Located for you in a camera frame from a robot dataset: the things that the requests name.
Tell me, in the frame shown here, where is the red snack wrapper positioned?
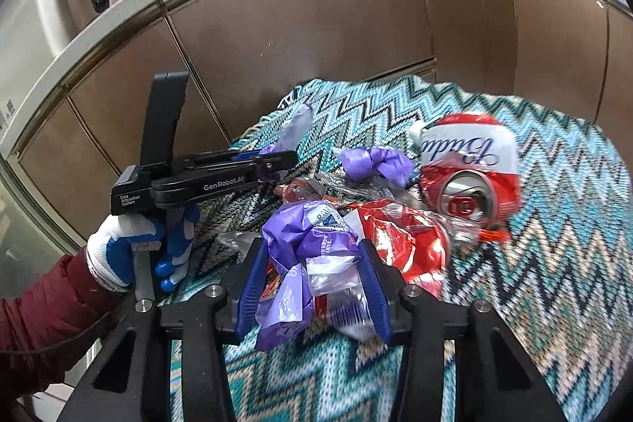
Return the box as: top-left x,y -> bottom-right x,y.
350,199 -> 451,298

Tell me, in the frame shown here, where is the purple plastic wrapper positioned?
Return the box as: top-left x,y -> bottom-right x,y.
255,200 -> 377,351

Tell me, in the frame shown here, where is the crushed red beer can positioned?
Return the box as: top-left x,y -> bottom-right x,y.
409,112 -> 521,229

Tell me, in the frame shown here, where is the clear plastic bag red tie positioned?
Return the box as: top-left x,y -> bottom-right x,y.
276,130 -> 508,248

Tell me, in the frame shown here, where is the small purple wrapper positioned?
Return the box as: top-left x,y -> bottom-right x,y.
333,147 -> 415,187

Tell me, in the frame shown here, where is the dark red sleeve forearm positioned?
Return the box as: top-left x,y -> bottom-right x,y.
1,252 -> 125,409

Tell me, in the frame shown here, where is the left hand blue white glove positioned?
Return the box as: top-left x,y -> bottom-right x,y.
85,203 -> 199,293

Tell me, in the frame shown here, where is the zigzag knitted table cloth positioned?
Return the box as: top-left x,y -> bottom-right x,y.
167,74 -> 633,422

